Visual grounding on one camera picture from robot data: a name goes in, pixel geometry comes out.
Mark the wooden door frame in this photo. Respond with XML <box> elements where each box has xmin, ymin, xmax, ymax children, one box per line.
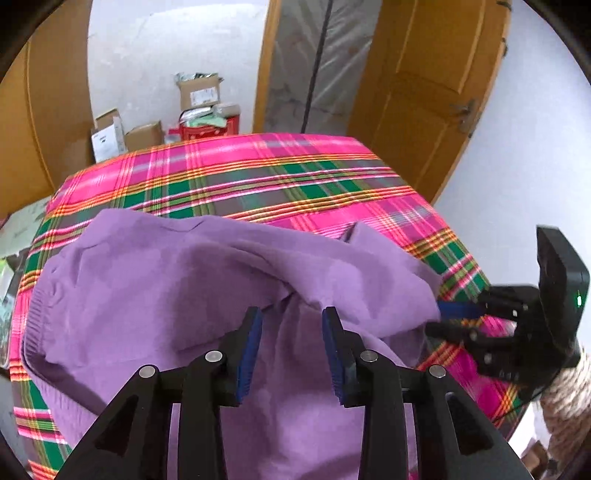
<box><xmin>253</xmin><ymin>0</ymin><xmax>282</xmax><ymax>134</ymax></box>

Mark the wooden wardrobe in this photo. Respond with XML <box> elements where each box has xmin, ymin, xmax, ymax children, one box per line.
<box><xmin>0</xmin><ymin>41</ymin><xmax>98</xmax><ymax>217</ymax></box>

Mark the purple fleece sweater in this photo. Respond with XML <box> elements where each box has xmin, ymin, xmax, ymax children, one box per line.
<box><xmin>21</xmin><ymin>208</ymin><xmax>441</xmax><ymax>480</ymax></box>

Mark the labelled brown cardboard box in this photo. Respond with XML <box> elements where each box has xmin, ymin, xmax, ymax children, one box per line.
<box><xmin>174</xmin><ymin>73</ymin><xmax>225</xmax><ymax>112</ymax></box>

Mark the wooden door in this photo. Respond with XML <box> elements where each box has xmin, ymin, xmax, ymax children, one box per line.
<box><xmin>348</xmin><ymin>0</ymin><xmax>513</xmax><ymax>204</ymax></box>

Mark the white cardboard box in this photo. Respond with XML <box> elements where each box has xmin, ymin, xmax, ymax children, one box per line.
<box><xmin>91</xmin><ymin>109</ymin><xmax>127</xmax><ymax>163</ymax></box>

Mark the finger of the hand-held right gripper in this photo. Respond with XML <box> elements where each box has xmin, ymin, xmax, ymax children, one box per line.
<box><xmin>436</xmin><ymin>301</ymin><xmax>485</xmax><ymax>320</ymax></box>
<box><xmin>425</xmin><ymin>320</ymin><xmax>490</xmax><ymax>352</ymax></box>

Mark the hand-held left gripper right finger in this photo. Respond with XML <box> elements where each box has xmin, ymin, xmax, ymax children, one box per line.
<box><xmin>322</xmin><ymin>305</ymin><xmax>532</xmax><ymax>480</ymax></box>

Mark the person's right forearm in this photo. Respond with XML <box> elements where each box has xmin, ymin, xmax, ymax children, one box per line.
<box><xmin>540</xmin><ymin>351</ymin><xmax>591</xmax><ymax>472</ymax></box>

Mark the small brown cardboard box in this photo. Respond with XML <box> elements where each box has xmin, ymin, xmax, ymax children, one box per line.
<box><xmin>124</xmin><ymin>121</ymin><xmax>164</xmax><ymax>152</ymax></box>

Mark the metal door handle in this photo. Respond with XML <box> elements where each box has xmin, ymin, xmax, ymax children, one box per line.
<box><xmin>450</xmin><ymin>99</ymin><xmax>481</xmax><ymax>136</ymax></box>

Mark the red box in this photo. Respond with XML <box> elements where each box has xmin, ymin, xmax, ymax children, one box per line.
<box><xmin>179</xmin><ymin>105</ymin><xmax>241</xmax><ymax>141</ymax></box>

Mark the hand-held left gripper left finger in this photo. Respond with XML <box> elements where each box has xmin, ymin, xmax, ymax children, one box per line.
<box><xmin>55</xmin><ymin>305</ymin><xmax>264</xmax><ymax>480</ymax></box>

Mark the pink green plaid bedsheet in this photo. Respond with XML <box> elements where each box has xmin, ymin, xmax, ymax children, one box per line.
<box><xmin>9</xmin><ymin>133</ymin><xmax>527</xmax><ymax>480</ymax></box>

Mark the clear plastic curtain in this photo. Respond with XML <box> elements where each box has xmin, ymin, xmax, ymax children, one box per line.
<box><xmin>265</xmin><ymin>0</ymin><xmax>384</xmax><ymax>134</ymax></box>

